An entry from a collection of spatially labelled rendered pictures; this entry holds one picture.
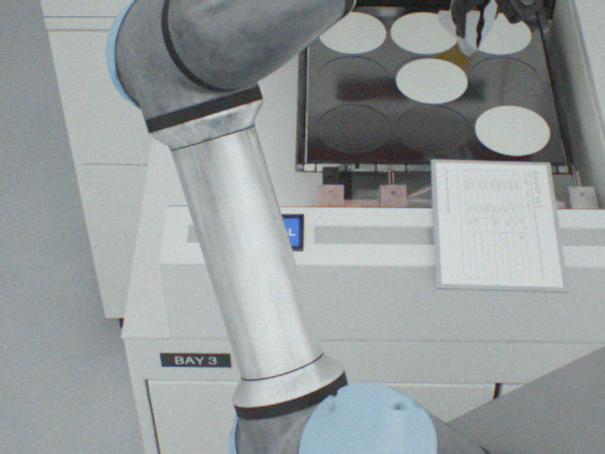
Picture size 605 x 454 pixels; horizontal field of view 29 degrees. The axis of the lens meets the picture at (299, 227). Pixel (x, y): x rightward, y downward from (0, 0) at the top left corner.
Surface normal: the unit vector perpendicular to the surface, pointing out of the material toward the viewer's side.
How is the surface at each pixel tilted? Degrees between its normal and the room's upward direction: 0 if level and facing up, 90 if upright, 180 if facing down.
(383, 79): 0
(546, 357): 90
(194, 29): 63
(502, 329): 90
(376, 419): 40
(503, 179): 0
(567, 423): 46
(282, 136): 0
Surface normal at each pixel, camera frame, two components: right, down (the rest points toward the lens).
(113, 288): -0.02, 0.73
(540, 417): -0.73, -0.51
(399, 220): -0.01, -0.69
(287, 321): 0.46, -0.02
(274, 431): -0.39, 0.23
